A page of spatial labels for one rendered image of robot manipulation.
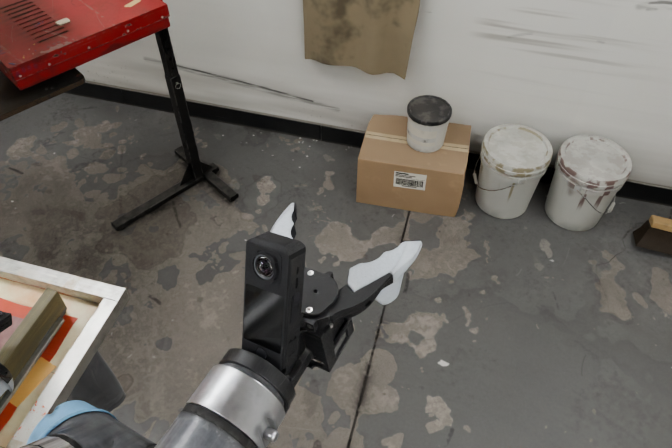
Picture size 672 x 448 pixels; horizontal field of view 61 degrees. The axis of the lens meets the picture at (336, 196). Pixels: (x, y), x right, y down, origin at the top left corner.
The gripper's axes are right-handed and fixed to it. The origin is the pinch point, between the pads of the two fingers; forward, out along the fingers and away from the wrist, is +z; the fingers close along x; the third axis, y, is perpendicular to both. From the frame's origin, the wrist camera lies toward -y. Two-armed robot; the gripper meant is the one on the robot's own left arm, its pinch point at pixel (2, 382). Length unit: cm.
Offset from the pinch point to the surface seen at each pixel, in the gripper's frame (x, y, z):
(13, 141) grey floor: -158, -149, 102
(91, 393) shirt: 1.0, -12.2, 32.8
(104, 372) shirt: 2.5, -17.5, 30.5
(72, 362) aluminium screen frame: 10.8, -8.1, 1.5
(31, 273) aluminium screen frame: -12.0, -25.8, 1.7
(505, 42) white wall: 92, -198, 30
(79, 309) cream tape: 2.3, -21.7, 5.4
